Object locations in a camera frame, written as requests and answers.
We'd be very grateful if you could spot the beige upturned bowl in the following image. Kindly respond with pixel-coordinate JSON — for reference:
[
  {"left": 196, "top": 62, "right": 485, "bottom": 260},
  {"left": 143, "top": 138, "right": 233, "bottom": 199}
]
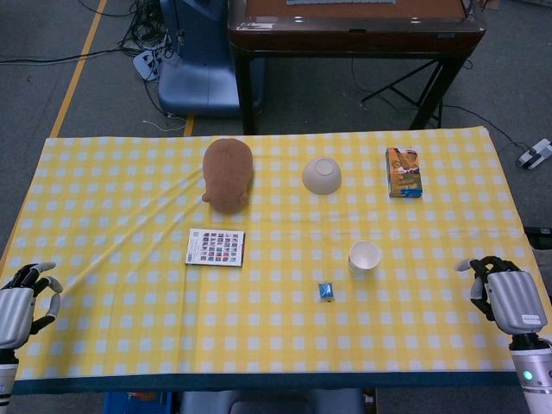
[{"left": 301, "top": 157, "right": 343, "bottom": 196}]

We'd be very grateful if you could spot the brown plush toy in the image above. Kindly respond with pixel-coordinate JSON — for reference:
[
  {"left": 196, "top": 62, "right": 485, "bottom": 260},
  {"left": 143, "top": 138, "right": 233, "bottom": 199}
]
[{"left": 201, "top": 138, "right": 254, "bottom": 215}]

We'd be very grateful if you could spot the white power strip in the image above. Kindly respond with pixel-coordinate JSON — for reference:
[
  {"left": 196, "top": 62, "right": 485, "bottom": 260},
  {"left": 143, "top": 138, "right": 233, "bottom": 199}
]
[{"left": 132, "top": 45, "right": 168, "bottom": 82}]

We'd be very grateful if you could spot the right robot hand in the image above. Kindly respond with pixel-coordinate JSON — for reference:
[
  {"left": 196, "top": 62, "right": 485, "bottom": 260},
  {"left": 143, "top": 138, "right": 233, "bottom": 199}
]
[{"left": 455, "top": 255, "right": 549, "bottom": 336}]

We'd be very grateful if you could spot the black cable to floor device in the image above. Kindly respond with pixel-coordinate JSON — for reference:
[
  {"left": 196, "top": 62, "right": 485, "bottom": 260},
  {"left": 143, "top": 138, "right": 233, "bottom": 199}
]
[{"left": 442, "top": 104, "right": 532, "bottom": 150}]

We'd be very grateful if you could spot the blue plastic crate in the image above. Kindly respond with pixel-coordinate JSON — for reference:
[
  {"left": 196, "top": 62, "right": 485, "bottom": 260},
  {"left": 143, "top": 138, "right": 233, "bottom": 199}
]
[{"left": 102, "top": 390, "right": 173, "bottom": 414}]

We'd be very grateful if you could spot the thin white cable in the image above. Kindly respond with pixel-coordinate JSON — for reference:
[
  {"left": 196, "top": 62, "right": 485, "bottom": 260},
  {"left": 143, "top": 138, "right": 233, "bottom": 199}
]
[{"left": 142, "top": 112, "right": 187, "bottom": 133}]

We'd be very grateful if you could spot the white floor device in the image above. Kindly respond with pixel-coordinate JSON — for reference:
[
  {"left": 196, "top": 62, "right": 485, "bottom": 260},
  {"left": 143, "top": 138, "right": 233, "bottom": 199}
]
[{"left": 516, "top": 138, "right": 552, "bottom": 170}]

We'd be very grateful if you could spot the white paper cup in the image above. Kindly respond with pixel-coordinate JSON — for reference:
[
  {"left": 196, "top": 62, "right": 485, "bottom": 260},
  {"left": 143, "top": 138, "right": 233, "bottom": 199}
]
[{"left": 348, "top": 240, "right": 383, "bottom": 279}]

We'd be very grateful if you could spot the picture card booklet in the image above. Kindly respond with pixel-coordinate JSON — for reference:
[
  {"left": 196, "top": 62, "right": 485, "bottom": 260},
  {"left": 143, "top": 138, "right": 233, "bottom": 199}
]
[{"left": 185, "top": 228, "right": 246, "bottom": 268}]

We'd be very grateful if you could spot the brown mahjong table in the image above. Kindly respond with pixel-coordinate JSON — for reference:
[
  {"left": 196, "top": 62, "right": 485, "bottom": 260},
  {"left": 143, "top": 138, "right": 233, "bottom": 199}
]
[{"left": 227, "top": 0, "right": 487, "bottom": 135}]

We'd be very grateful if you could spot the orange blue snack box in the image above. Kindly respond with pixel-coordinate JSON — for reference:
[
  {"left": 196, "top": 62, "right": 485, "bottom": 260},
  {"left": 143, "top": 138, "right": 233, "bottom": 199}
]
[{"left": 385, "top": 147, "right": 423, "bottom": 199}]

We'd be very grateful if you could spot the yellow checkered tablecloth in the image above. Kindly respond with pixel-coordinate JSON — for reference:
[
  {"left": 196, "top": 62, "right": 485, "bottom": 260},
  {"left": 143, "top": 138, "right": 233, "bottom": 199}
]
[{"left": 0, "top": 126, "right": 552, "bottom": 396}]

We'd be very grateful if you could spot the black box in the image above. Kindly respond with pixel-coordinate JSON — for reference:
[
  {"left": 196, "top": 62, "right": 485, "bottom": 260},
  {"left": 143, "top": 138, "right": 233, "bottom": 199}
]
[{"left": 524, "top": 226, "right": 552, "bottom": 250}]

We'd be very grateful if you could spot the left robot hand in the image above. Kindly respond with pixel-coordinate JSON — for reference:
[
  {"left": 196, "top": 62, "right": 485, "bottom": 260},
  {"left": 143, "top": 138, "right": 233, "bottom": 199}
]
[{"left": 0, "top": 261, "right": 64, "bottom": 349}]

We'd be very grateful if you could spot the long black floor cable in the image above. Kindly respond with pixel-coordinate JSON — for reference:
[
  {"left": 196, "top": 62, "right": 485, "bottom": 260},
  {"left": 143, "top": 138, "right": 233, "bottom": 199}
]
[{"left": 0, "top": 46, "right": 135, "bottom": 66}]

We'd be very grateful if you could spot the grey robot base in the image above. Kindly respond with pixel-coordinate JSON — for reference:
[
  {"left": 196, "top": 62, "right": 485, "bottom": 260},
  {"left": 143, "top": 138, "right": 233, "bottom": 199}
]
[{"left": 179, "top": 388, "right": 366, "bottom": 414}]

